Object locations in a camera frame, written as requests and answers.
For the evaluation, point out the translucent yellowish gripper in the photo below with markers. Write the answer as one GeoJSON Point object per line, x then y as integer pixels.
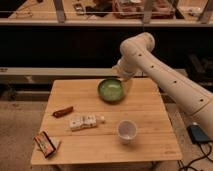
{"type": "Point", "coordinates": [127, 84]}

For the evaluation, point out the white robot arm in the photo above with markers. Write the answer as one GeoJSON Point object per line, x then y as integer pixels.
{"type": "Point", "coordinates": [195, 100]}

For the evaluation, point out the green bowl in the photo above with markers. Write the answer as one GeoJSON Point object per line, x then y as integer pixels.
{"type": "Point", "coordinates": [111, 90]}

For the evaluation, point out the wooden table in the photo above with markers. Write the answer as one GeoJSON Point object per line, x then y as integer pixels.
{"type": "Point", "coordinates": [155, 140]}

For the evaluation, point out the white paper cup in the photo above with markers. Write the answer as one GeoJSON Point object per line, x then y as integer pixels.
{"type": "Point", "coordinates": [126, 131]}

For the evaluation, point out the brown sausage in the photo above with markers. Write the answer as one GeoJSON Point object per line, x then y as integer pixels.
{"type": "Point", "coordinates": [63, 112]}

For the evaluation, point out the black power adapter box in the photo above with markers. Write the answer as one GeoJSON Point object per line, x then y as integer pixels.
{"type": "Point", "coordinates": [197, 135]}

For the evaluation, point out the orange snack packet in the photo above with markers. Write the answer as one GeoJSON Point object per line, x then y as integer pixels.
{"type": "Point", "coordinates": [47, 145]}

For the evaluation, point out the metal shelf rail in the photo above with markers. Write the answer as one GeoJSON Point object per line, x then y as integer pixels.
{"type": "Point", "coordinates": [101, 72]}

